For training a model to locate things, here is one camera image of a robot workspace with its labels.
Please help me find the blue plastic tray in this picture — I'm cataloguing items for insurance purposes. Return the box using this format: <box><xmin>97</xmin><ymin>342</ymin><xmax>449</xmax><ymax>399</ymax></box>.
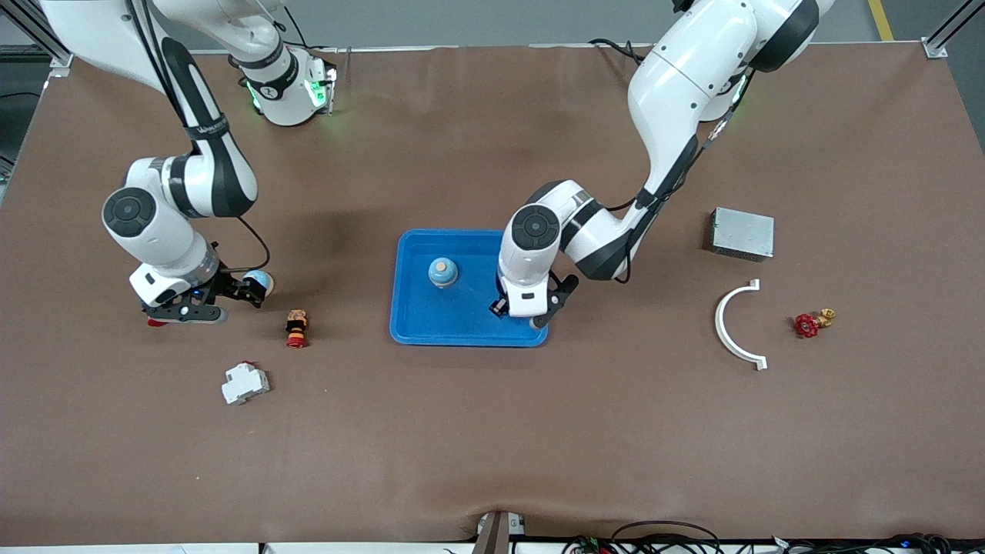
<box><xmin>389</xmin><ymin>229</ymin><xmax>549</xmax><ymax>348</ymax></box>

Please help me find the white circuit breaker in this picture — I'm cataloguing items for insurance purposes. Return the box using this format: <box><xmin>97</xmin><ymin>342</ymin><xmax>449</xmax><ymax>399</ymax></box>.
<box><xmin>221</xmin><ymin>360</ymin><xmax>271</xmax><ymax>406</ymax></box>

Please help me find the brown table cover mat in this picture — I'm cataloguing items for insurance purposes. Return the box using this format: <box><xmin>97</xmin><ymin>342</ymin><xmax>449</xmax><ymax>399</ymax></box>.
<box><xmin>0</xmin><ymin>42</ymin><xmax>985</xmax><ymax>543</ymax></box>

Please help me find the silver metal box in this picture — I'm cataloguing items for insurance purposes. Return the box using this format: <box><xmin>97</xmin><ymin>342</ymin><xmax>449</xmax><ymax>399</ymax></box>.
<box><xmin>710</xmin><ymin>206</ymin><xmax>776</xmax><ymax>262</ymax></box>

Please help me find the metal table clamp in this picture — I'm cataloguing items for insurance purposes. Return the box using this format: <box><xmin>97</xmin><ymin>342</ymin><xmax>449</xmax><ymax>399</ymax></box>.
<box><xmin>473</xmin><ymin>511</ymin><xmax>526</xmax><ymax>554</ymax></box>

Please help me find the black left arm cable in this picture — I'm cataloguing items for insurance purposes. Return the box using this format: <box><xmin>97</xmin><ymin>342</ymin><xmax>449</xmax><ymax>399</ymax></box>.
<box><xmin>608</xmin><ymin>69</ymin><xmax>751</xmax><ymax>284</ymax></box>

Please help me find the white curved bracket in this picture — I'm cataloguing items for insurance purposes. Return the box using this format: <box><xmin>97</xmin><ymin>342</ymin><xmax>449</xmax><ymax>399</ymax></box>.
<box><xmin>714</xmin><ymin>279</ymin><xmax>769</xmax><ymax>372</ymax></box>

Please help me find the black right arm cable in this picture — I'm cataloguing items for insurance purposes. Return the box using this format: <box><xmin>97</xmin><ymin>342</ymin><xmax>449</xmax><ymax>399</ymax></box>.
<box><xmin>127</xmin><ymin>0</ymin><xmax>272</xmax><ymax>272</ymax></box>

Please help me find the brass valve red handle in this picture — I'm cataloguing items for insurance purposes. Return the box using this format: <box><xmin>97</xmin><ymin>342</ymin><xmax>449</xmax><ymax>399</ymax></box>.
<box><xmin>793</xmin><ymin>308</ymin><xmax>836</xmax><ymax>339</ymax></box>

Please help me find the black arm base cable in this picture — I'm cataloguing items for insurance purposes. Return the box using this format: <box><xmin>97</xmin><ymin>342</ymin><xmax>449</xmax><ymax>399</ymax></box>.
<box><xmin>589</xmin><ymin>37</ymin><xmax>655</xmax><ymax>64</ymax></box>

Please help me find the black cable loop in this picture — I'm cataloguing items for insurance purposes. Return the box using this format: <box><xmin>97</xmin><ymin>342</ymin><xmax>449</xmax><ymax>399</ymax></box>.
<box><xmin>610</xmin><ymin>520</ymin><xmax>722</xmax><ymax>554</ymax></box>

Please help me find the aluminium frame profile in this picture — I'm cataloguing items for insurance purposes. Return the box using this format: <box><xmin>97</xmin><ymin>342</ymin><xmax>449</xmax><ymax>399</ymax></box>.
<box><xmin>923</xmin><ymin>0</ymin><xmax>985</xmax><ymax>58</ymax></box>
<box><xmin>0</xmin><ymin>0</ymin><xmax>74</xmax><ymax>78</ymax></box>

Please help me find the black cable bundle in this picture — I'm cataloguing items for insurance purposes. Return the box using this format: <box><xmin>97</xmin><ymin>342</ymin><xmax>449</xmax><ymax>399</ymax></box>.
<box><xmin>770</xmin><ymin>532</ymin><xmax>955</xmax><ymax>554</ymax></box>

